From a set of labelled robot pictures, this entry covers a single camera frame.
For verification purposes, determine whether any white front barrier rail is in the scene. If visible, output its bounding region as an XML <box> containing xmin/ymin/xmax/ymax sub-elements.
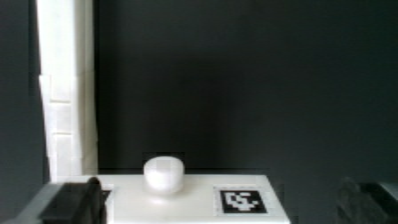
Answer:
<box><xmin>35</xmin><ymin>0</ymin><xmax>98</xmax><ymax>182</ymax></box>

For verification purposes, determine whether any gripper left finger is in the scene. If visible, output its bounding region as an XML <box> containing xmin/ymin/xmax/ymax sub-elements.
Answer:
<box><xmin>11</xmin><ymin>176</ymin><xmax>107</xmax><ymax>224</ymax></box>

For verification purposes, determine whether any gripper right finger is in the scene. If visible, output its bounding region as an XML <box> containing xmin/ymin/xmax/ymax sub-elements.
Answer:
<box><xmin>336</xmin><ymin>178</ymin><xmax>398</xmax><ymax>224</ymax></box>

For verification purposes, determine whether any white drawer box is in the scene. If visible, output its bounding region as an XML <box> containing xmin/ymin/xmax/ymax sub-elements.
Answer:
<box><xmin>98</xmin><ymin>157</ymin><xmax>291</xmax><ymax>224</ymax></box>

